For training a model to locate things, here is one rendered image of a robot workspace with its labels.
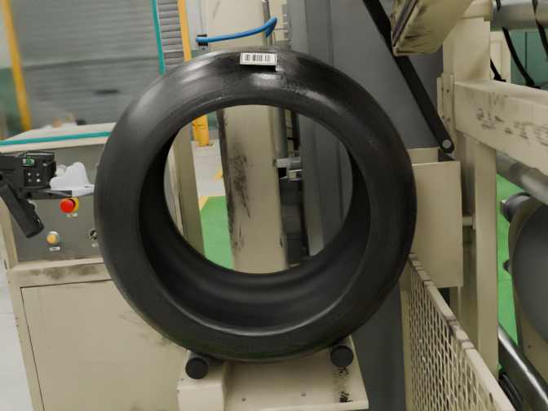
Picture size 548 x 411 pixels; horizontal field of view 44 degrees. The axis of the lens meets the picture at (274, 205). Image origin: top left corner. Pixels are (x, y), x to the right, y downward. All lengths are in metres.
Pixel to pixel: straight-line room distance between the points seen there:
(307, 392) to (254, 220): 0.44
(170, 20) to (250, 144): 9.25
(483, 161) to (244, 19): 0.62
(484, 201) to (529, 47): 9.46
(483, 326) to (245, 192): 0.66
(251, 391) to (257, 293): 0.23
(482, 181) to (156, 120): 0.78
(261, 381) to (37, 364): 0.98
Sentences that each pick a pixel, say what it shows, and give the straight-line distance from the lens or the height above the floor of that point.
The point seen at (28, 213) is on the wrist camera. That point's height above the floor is 1.22.
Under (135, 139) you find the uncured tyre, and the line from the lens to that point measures 1.17.
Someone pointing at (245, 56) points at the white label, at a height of 1.48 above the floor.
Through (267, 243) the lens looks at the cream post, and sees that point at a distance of 1.62.
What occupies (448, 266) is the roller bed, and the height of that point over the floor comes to 0.95.
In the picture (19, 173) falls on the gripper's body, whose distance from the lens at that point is 1.34.
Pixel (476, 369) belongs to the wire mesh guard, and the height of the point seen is 1.00.
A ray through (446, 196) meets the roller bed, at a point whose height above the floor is 1.12.
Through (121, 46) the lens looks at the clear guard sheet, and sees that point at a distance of 1.97.
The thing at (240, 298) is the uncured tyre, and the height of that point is 0.94.
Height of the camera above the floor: 1.51
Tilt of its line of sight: 14 degrees down
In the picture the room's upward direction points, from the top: 5 degrees counter-clockwise
